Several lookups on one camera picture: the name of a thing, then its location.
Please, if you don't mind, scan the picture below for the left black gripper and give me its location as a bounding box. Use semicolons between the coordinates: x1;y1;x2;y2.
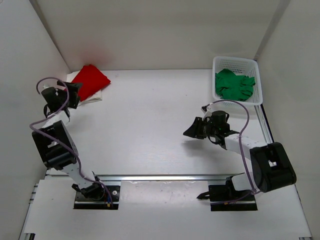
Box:
58;80;84;109

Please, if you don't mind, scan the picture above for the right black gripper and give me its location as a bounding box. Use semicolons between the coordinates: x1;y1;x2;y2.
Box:
184;117;219;140

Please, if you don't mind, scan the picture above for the red t shirt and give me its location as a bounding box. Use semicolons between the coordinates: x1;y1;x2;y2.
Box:
71;64;111;102

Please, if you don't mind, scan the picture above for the white t shirt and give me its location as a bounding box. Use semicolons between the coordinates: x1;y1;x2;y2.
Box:
66;71;103;106

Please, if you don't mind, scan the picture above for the green t shirt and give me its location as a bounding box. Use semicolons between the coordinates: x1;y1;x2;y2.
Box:
214;69;256;102

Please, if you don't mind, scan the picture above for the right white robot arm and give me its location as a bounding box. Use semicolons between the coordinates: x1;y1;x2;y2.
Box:
183;110;297;200

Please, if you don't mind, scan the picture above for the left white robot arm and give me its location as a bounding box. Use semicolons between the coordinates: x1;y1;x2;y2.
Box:
30;78;105;200

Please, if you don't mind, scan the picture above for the white plastic basket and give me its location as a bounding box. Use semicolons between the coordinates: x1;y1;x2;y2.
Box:
212;56;263;107

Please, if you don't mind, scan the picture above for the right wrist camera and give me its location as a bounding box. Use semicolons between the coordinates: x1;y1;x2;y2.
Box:
201;103;212;114

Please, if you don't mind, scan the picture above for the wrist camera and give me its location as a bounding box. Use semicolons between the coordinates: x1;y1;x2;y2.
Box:
201;103;212;114
40;84;55;93

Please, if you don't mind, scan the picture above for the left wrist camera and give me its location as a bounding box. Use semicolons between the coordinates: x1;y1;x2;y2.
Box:
40;84;55;93

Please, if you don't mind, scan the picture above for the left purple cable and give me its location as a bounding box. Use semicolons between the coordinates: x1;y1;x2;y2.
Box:
29;77;113;207

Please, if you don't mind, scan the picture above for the purple cable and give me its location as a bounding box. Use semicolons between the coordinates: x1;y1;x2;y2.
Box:
29;77;113;207
201;99;261;206

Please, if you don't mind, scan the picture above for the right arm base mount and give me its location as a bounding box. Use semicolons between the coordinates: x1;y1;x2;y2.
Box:
196;180;258;212

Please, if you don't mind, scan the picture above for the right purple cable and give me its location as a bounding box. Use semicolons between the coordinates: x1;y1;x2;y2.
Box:
201;99;261;206

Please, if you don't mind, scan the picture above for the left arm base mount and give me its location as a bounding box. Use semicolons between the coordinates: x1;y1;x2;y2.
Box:
71;183;121;210

